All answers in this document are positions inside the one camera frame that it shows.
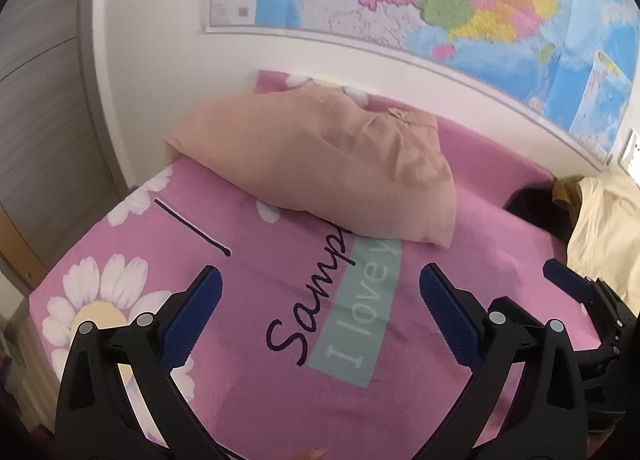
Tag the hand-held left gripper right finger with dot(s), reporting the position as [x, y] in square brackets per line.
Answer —
[450, 320]

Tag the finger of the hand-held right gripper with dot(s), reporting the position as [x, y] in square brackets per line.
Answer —
[567, 280]

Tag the light wooden furniture panel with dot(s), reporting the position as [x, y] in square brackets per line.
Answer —
[20, 245]

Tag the grey wardrobe door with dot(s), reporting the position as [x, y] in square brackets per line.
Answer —
[45, 89]

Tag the white wall socket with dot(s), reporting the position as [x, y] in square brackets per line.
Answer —
[632, 147]

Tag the cream yellow garment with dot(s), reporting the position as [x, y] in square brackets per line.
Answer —
[610, 230]

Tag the mustard brown garment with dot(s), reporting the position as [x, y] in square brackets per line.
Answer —
[565, 192]

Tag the dusty pink jacket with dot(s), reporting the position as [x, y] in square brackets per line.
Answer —
[325, 164]

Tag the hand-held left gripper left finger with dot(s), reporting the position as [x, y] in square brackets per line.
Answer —
[192, 320]

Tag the black garment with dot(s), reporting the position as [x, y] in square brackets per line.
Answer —
[540, 210]

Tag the pink floral printed blanket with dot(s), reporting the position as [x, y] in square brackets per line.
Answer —
[490, 250]

